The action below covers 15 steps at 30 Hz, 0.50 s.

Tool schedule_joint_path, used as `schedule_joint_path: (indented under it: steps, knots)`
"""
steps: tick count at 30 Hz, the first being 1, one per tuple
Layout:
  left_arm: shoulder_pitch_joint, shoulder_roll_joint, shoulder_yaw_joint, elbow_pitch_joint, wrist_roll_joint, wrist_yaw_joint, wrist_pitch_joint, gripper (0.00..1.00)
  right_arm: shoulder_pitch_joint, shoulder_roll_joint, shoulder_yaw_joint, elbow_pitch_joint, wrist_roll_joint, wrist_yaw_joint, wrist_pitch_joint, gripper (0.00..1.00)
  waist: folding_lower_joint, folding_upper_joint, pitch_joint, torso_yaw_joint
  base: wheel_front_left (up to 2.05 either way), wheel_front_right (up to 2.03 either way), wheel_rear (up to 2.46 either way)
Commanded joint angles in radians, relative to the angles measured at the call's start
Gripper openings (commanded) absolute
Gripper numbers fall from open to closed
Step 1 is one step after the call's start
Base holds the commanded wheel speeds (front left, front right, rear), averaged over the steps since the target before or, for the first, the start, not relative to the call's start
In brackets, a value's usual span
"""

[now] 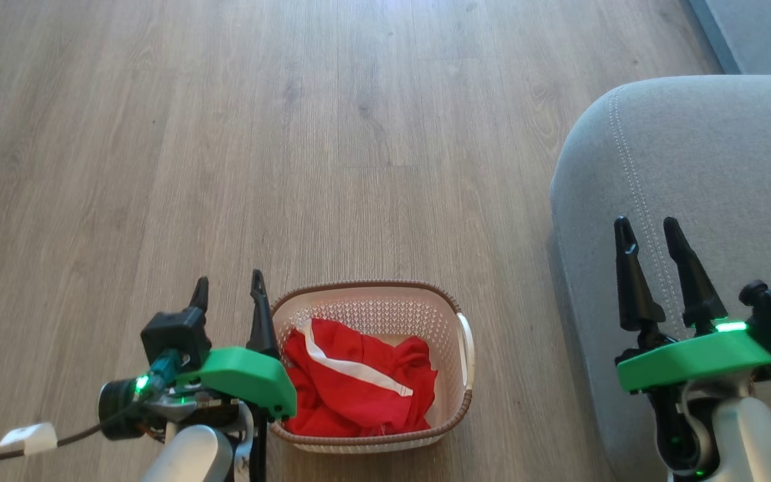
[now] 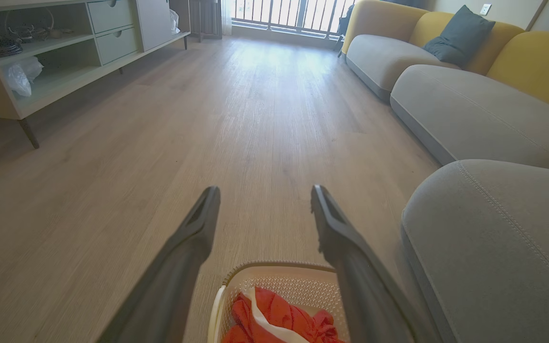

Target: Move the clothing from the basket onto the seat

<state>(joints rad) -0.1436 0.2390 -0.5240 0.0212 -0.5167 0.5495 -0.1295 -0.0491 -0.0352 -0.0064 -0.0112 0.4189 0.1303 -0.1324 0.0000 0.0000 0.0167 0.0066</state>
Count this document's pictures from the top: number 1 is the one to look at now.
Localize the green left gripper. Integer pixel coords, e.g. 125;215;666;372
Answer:
155;269;298;420

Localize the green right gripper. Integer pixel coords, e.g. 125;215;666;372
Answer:
613;216;771;394

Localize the red cloth garment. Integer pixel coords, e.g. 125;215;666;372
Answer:
280;317;439;437

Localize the grey fabric sofa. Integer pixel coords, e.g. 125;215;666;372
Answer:
549;74;771;482

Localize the white brown-rimmed laundry basket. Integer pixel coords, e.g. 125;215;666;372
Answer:
268;280;476;454

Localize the grey upholstered seat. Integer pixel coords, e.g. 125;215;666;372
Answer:
687;0;771;75

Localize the white cable tag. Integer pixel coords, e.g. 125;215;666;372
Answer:
0;422;59;456

